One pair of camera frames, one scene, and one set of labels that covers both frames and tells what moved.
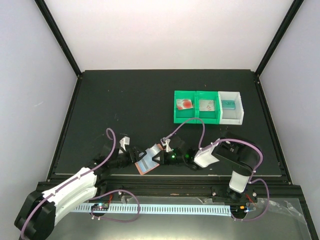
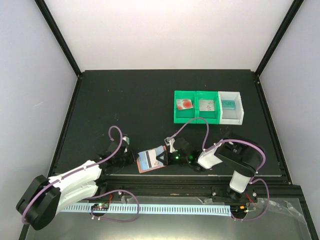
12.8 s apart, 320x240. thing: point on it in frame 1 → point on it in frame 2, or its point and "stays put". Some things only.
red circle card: x=182 y=104 stays put
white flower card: x=206 y=105 stays put
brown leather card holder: x=156 y=146 → x=147 y=160
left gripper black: x=136 y=158 stays put
